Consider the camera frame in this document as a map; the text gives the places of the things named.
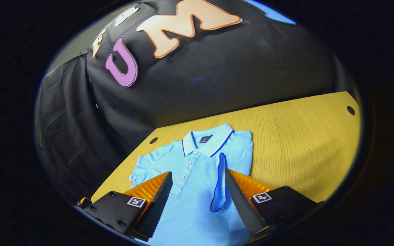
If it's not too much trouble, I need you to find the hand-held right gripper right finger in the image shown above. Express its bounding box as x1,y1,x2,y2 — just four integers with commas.
224,168,322,240

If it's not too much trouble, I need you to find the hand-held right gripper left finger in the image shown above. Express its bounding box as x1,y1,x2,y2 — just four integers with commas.
77,171,173,240

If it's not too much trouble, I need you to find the light blue polo T-shirt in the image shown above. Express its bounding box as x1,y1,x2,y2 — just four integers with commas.
129,123,254,246

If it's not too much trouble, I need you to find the black backdrop cloth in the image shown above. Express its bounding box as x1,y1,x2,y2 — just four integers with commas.
35,0,358,202

